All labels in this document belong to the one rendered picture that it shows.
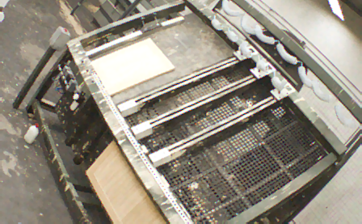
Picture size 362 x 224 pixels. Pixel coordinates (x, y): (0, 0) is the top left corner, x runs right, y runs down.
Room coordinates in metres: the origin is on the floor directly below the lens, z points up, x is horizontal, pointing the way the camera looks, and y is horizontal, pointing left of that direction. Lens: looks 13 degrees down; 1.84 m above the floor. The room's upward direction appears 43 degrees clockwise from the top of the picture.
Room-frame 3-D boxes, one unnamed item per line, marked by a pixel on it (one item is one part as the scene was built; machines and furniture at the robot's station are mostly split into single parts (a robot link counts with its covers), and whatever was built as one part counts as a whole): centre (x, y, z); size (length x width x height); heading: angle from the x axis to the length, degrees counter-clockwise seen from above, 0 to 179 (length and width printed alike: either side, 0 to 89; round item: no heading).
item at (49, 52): (3.02, 1.17, 0.38); 0.06 x 0.06 x 0.75; 54
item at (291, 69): (3.48, -0.34, 1.85); 0.80 x 0.06 x 0.80; 54
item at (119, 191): (2.51, -0.18, 0.53); 0.90 x 0.02 x 0.55; 54
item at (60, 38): (3.02, 1.17, 0.84); 0.12 x 0.12 x 0.18; 54
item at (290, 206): (2.81, -0.90, 1.38); 0.70 x 0.15 x 0.85; 54
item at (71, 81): (2.81, 0.77, 0.69); 0.50 x 0.14 x 0.24; 54
